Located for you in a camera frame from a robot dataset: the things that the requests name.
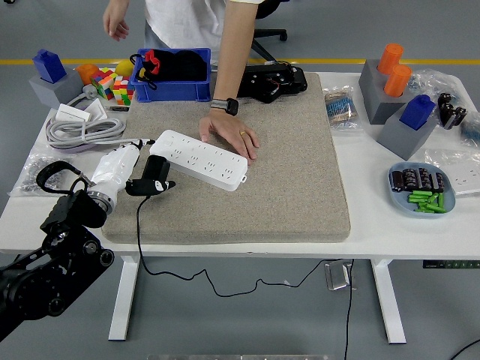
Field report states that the black electronic device housing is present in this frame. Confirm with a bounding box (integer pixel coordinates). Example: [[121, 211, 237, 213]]
[[235, 61, 308, 105]]

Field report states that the grey coiled power cable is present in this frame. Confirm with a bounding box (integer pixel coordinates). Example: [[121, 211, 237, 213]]
[[44, 84, 128, 150]]

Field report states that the orange plastic cup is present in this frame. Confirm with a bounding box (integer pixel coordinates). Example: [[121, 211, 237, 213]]
[[76, 63, 101, 86]]

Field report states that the orange plastic cylinder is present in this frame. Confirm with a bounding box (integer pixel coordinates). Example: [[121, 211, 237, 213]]
[[383, 64, 413, 99], [376, 43, 406, 75]]

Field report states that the clear socket bag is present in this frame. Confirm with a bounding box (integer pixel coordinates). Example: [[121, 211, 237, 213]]
[[423, 148, 480, 198]]

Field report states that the stickerless puzzle cube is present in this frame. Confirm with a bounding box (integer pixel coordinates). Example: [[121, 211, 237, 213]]
[[111, 76, 135, 107]]

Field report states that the person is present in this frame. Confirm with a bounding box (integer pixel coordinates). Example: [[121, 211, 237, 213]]
[[144, 0, 263, 63]]

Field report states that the black floor cable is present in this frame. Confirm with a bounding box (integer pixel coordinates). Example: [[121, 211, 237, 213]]
[[448, 339, 480, 360]]

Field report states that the grey-brown mat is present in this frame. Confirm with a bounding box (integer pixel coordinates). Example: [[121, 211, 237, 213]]
[[100, 72, 352, 245]]

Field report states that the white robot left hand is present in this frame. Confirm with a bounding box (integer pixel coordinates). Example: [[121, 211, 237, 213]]
[[89, 138, 176, 200]]

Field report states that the blue plastic block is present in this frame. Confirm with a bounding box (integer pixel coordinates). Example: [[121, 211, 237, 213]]
[[398, 94, 437, 132], [31, 49, 68, 84]]

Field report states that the silver metal bracket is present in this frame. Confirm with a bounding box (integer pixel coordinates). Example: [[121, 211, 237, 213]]
[[324, 259, 356, 292]]

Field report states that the clear bag of resistors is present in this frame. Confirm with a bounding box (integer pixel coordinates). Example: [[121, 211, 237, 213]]
[[322, 85, 365, 133]]

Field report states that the pale blue plate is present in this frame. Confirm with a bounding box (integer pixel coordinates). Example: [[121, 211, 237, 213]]
[[387, 160, 457, 218]]

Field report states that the person's right hand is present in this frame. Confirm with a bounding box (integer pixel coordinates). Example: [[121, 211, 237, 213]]
[[102, 7, 131, 42]]

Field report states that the thin black adapter cord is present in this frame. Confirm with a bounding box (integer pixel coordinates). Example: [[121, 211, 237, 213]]
[[135, 193, 331, 299]]

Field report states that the grey two-hole holder block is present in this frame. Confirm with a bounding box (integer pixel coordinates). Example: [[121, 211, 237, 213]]
[[358, 58, 413, 125]]

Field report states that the black hanging cable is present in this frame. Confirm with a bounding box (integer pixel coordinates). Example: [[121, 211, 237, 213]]
[[343, 259, 356, 360]]

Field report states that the white table leg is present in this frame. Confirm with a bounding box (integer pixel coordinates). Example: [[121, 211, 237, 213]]
[[107, 256, 140, 342], [369, 258, 408, 345]]

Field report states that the grey single-hole holder block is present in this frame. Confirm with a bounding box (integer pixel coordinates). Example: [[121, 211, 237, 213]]
[[376, 112, 440, 161], [28, 70, 84, 110]]

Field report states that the white power strip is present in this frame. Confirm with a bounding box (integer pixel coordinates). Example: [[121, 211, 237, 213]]
[[148, 129, 249, 192]]

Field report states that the blue plastic bin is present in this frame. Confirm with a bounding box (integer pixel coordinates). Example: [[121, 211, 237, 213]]
[[133, 47, 212, 104]]

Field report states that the black office chair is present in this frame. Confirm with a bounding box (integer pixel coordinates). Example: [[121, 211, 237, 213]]
[[250, 0, 289, 63]]

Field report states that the black wrist watch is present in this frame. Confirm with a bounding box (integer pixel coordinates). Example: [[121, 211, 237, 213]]
[[209, 97, 240, 116]]

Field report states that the person's left hand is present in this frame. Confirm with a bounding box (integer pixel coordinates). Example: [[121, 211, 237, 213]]
[[198, 108, 260, 161]]

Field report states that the black-edged puzzle cube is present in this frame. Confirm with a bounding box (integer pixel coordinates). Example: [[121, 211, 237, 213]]
[[90, 67, 118, 101]]

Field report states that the black plug adapter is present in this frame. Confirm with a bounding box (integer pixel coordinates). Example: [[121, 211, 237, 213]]
[[141, 154, 172, 187]]

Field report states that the yellow ball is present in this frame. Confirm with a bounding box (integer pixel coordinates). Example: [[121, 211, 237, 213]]
[[114, 60, 135, 79]]

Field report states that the white flat box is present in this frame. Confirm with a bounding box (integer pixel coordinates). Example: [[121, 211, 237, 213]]
[[55, 103, 92, 123], [84, 99, 110, 122]]

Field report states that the black table control panel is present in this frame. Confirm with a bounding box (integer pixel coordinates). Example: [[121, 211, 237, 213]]
[[422, 259, 480, 270]]

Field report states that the crumpled clear plastic bag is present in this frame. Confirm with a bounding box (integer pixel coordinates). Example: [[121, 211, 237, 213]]
[[407, 69, 463, 99]]

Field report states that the white wall socket plate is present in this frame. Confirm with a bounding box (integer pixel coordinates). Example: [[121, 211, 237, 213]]
[[448, 164, 480, 196]]

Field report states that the clear bag of screws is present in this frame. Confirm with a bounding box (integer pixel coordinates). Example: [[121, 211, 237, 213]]
[[7, 151, 76, 198]]

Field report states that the black pouch with red ribbon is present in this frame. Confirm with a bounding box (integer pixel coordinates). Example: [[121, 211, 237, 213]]
[[129, 48, 209, 91]]

